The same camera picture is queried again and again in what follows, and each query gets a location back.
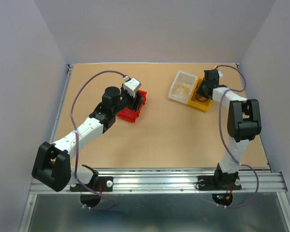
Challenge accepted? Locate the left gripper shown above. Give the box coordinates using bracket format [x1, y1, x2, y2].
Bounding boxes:
[113, 83, 144, 116]

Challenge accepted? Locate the dark wire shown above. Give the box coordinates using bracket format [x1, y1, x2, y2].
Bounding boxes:
[191, 83, 210, 103]

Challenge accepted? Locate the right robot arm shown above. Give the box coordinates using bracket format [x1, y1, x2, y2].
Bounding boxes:
[196, 69, 261, 191]

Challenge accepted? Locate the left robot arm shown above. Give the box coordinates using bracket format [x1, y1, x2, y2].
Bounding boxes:
[31, 87, 145, 192]

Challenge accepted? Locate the red plastic bin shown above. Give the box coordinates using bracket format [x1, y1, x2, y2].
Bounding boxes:
[116, 90, 147, 123]

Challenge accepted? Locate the yellow plastic bin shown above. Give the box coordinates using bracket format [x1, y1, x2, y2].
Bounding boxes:
[188, 77, 212, 112]

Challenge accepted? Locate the white plastic bin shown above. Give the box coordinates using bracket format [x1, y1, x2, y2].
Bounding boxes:
[168, 71, 198, 105]

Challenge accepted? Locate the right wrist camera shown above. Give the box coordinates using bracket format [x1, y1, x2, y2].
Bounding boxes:
[214, 67, 223, 78]

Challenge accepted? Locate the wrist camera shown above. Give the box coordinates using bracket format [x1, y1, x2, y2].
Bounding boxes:
[214, 67, 223, 78]
[122, 75, 142, 98]

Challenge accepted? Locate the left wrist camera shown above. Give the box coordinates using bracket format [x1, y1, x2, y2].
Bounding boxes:
[122, 75, 142, 98]

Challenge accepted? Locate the yellow wire in white bin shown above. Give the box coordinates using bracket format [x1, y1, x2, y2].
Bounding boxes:
[171, 81, 194, 99]

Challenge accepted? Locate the left aluminium side rail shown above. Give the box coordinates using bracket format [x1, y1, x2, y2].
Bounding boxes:
[46, 63, 74, 143]

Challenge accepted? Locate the aluminium mounting rail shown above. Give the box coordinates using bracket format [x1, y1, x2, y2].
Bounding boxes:
[29, 168, 288, 195]

